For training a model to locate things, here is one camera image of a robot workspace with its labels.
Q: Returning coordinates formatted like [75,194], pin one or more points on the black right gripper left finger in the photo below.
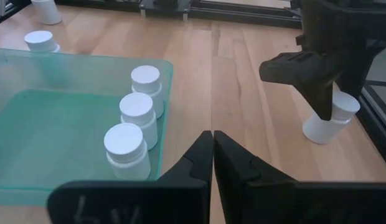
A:
[134,205]

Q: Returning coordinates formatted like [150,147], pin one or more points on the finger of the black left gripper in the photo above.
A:
[299,70]
[355,71]

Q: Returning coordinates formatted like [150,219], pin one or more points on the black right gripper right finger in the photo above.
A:
[289,205]

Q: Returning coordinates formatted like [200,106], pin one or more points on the white pill bottle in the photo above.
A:
[320,130]
[46,12]
[146,81]
[137,109]
[124,146]
[40,40]

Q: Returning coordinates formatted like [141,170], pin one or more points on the translucent green plastic basket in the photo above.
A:
[56,140]

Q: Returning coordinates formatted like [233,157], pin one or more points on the silver aluminium extrusion bar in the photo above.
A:
[0,9]

